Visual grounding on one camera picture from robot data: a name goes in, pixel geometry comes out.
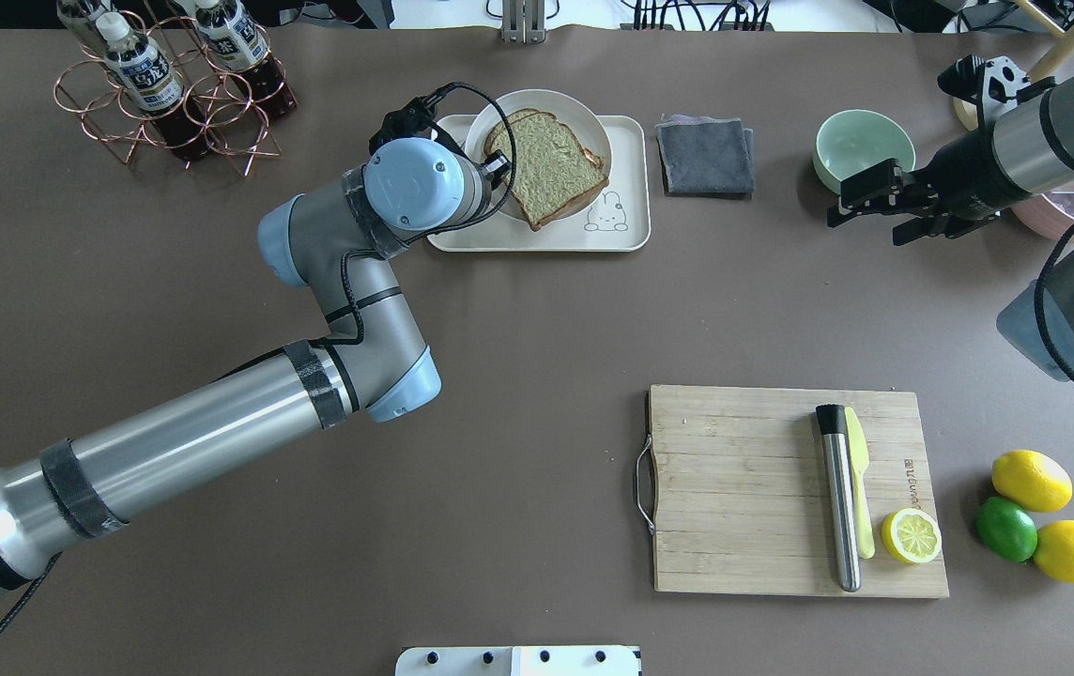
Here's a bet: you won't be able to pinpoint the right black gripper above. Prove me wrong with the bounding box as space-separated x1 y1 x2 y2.
826 130 1031 247

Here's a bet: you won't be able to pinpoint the bread slice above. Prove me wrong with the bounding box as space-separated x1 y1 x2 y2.
508 111 609 232
483 107 542 157

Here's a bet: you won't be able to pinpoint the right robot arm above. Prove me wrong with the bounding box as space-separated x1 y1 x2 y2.
826 55 1074 384

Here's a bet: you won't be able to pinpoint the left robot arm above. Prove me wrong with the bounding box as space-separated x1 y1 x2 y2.
0 136 513 595

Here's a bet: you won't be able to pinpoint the cream rabbit tray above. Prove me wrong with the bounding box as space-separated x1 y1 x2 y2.
429 113 652 254

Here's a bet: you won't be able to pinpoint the bread slice on plate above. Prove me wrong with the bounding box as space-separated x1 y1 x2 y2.
483 107 542 157

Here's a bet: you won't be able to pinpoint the mint green bowl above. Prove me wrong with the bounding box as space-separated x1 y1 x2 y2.
812 110 916 195

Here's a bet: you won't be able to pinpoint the pink bowl with ice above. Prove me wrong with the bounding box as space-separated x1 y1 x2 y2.
1012 192 1074 244

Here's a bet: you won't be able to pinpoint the grey folded cloth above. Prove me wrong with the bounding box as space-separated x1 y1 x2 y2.
654 115 757 198

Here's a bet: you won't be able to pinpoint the steel pepper grinder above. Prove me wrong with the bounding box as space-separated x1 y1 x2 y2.
815 404 862 593

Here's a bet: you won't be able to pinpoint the yellow plastic knife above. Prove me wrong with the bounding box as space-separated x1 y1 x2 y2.
843 406 876 560

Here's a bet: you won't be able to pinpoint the yellow lemon upper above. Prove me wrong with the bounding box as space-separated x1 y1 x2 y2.
990 449 1074 513

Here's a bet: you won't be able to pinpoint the tea bottle lower left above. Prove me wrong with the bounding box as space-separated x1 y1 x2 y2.
193 1 297 119

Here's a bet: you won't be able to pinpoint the half lemon slice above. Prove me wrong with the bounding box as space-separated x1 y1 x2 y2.
881 508 944 564

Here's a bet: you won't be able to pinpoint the green lime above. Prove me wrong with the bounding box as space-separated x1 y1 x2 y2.
974 497 1037 563

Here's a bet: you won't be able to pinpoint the wooden cutting board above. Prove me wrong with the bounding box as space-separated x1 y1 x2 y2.
648 384 937 596

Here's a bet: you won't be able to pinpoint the tea bottle upper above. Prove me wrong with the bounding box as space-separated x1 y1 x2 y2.
96 11 185 115

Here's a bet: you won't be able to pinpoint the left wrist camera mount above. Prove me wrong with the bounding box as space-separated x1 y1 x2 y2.
368 88 466 158

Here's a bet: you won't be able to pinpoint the copper wire bottle rack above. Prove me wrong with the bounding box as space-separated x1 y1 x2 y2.
54 1 297 176

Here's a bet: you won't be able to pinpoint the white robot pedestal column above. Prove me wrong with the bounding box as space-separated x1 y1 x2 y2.
394 643 643 675

